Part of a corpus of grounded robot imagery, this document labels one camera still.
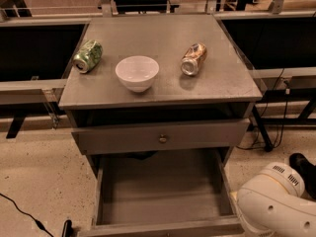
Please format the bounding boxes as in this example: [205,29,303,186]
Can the black cables by table leg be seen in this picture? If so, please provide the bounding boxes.
[235,68,292,151]

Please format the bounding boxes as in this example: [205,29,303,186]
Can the grey wooden drawer cabinet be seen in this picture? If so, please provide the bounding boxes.
[59,15,262,168]

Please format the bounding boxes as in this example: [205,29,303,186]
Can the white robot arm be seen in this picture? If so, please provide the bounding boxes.
[236,162,316,237]

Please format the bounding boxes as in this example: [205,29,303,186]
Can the grey drawer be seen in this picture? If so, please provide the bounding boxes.
[72,118,250,155]
[78,149,243,237]

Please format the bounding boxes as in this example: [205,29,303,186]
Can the white ceramic bowl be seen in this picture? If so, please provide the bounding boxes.
[116,55,159,93]

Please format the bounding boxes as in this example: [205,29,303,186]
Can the crushed green soda can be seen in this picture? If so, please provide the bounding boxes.
[72,39,103,74]

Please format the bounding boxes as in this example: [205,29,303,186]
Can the black shoe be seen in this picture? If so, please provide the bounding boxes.
[289,153,316,199]

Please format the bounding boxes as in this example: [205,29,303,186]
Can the grey top drawer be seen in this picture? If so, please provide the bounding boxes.
[72,118,250,155]

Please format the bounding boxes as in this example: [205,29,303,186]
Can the crushed orange soda can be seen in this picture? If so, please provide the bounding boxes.
[181,42,207,76]

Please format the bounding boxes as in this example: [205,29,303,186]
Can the black floor cable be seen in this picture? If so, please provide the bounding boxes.
[0,193,55,237]

